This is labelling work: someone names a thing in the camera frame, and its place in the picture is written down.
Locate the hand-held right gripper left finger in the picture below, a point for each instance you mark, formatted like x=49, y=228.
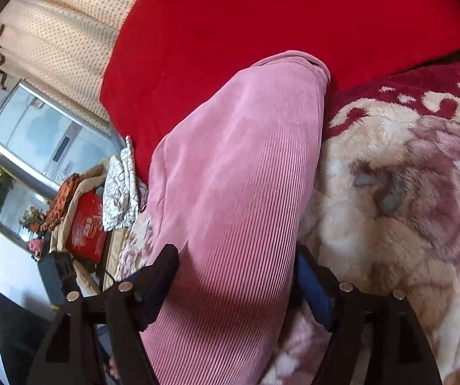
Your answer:
x=153, y=284

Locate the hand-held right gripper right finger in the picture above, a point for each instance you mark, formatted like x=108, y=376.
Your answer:
x=318, y=288

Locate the red cardboard box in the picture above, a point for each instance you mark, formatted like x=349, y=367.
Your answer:
x=87, y=228

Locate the orange flower bouquet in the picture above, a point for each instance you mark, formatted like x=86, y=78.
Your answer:
x=33, y=220

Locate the orange and black folded cloth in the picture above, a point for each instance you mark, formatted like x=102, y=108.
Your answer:
x=59, y=204

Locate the black and white patterned cloth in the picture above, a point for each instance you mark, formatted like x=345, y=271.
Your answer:
x=119, y=192

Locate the floral plush blanket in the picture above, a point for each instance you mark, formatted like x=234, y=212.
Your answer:
x=406, y=208

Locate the silver standing air conditioner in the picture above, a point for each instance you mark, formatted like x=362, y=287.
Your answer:
x=41, y=136

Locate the beige dotted curtain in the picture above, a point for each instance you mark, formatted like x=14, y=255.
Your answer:
x=65, y=40

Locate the red sofa cover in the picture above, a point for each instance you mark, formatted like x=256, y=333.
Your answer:
x=254, y=28

